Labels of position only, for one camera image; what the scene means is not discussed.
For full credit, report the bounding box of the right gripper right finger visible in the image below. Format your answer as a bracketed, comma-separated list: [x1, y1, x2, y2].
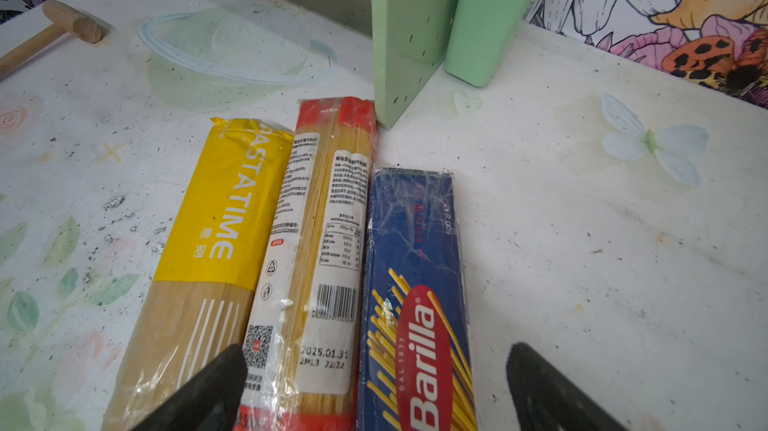
[506, 342, 625, 431]

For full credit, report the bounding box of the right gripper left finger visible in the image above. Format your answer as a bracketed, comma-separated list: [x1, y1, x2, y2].
[134, 344, 248, 431]

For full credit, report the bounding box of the yellow spaghetti bag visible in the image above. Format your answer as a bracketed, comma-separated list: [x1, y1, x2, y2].
[102, 118, 294, 430]

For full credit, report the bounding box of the red spaghetti bag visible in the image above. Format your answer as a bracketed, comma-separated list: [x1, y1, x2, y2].
[234, 97, 377, 430]

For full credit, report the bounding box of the blue spaghetti bag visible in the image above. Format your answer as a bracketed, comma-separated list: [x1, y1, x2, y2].
[355, 168, 477, 431]

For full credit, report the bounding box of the green cup on shelf side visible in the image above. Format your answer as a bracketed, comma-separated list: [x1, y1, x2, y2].
[445, 0, 532, 87]

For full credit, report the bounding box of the small wooden mallet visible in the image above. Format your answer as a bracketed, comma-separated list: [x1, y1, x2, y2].
[1, 0, 103, 79]

